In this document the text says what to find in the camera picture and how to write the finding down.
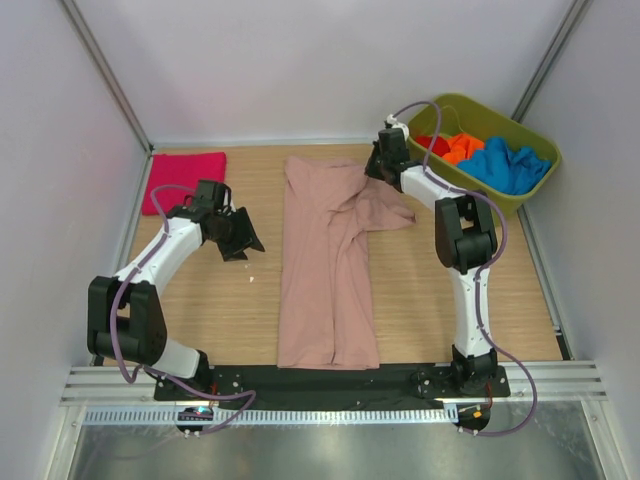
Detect orange t shirt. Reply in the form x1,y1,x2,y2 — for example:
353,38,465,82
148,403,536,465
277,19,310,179
442,132,485,165

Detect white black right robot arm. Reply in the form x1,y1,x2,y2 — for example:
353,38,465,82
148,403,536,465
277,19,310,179
365,124,499,396

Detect olive green plastic bin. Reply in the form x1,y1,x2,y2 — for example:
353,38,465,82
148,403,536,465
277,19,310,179
408,93,562,216

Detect red t shirt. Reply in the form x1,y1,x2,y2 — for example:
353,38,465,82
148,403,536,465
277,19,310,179
415,135,451,159

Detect blue t shirt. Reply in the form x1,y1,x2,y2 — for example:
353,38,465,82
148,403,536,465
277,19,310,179
457,137,552,196

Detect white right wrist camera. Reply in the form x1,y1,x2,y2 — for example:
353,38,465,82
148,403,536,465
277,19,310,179
384,114,409,136

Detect white slotted cable duct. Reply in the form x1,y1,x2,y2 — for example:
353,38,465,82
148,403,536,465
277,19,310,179
84,406,458,426

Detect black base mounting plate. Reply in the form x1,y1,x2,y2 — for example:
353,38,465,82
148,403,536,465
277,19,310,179
153,363,511,412

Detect dusty pink t shirt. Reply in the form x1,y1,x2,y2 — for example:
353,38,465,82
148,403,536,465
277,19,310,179
277,157,415,370

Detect folded magenta t shirt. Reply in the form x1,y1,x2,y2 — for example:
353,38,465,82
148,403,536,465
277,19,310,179
141,152,227,216

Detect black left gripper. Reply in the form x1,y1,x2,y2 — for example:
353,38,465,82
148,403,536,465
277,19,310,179
209,207,264,262

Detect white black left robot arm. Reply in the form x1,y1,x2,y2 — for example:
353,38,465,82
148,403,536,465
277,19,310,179
87,180,264,400

